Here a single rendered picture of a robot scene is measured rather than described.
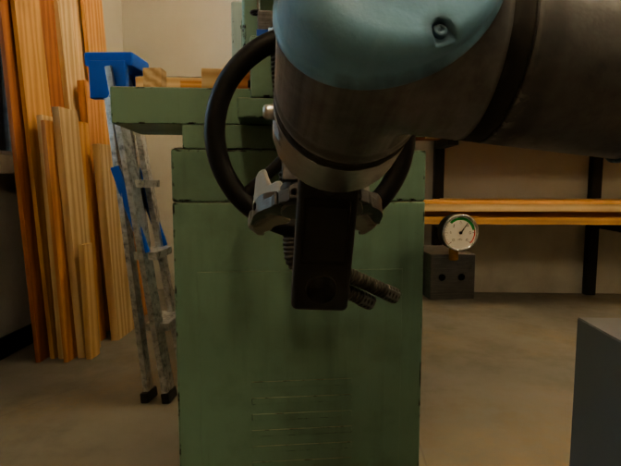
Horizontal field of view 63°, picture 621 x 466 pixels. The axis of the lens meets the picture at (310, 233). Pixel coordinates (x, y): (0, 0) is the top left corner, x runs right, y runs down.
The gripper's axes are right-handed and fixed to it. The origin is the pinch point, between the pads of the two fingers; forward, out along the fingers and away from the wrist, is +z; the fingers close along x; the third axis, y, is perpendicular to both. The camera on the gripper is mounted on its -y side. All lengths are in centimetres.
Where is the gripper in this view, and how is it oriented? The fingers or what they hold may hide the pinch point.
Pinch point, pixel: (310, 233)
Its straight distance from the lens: 54.6
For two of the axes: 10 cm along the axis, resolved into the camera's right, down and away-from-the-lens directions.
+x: -10.0, 0.1, -1.0
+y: -0.3, -9.7, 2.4
